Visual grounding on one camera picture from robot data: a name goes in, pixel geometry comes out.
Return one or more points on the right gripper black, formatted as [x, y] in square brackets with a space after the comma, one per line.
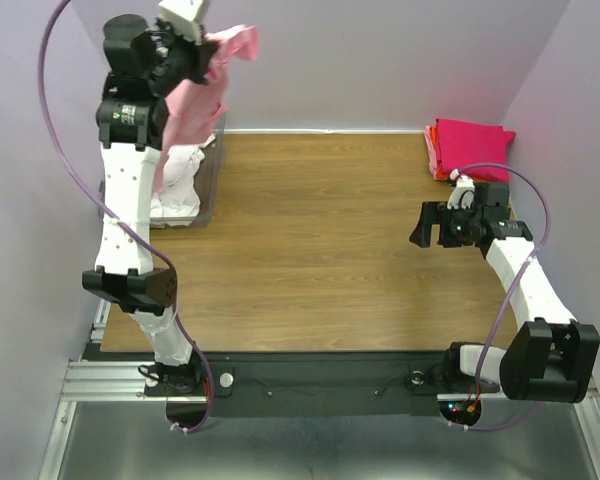
[435, 212]

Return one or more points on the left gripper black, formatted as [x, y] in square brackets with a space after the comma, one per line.
[201, 54]

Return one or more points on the light pink t-shirt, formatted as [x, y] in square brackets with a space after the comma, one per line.
[195, 109]

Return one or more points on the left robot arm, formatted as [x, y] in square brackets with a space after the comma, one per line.
[147, 62]

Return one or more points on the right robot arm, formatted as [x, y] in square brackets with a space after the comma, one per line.
[552, 355]

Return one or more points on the orange folded t-shirt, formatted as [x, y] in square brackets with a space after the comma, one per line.
[439, 149]

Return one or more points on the pale pink folded t-shirt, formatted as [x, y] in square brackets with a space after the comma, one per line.
[431, 144]

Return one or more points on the magenta folded t-shirt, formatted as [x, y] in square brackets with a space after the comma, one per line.
[473, 143]

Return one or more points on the clear plastic bin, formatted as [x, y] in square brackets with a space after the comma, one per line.
[210, 180]

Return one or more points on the white t-shirt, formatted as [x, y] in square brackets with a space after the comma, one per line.
[177, 198]

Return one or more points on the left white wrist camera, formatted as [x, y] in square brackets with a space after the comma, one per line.
[186, 17]

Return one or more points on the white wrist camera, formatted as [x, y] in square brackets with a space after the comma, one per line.
[463, 192]
[186, 17]

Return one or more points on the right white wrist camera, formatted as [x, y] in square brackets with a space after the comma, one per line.
[463, 192]

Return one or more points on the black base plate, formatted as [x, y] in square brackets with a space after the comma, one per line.
[274, 385]

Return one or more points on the aluminium frame rail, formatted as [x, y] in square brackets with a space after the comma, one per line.
[88, 380]

